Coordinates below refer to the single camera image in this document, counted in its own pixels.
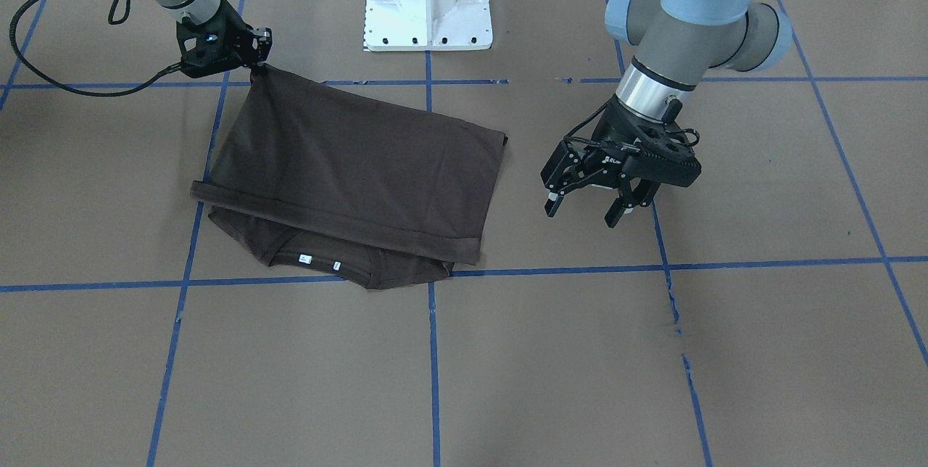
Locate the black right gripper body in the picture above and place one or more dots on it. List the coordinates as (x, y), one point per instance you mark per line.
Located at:
(233, 38)

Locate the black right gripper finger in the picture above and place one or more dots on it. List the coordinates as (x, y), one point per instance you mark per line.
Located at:
(262, 42)

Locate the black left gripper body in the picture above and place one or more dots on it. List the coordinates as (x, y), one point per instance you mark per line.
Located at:
(607, 164)

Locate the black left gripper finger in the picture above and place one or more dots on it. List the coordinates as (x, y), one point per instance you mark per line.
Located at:
(567, 169)
(633, 192)

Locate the dark brown t-shirt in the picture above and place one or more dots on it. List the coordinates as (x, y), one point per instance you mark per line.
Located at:
(323, 179)

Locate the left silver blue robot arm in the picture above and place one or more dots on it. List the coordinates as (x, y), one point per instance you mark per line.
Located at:
(677, 41)

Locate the crossing blue tape strip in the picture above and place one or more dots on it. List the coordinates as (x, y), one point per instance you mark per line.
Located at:
(622, 269)

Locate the long blue tape strip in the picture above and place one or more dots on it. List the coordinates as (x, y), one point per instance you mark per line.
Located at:
(196, 235)

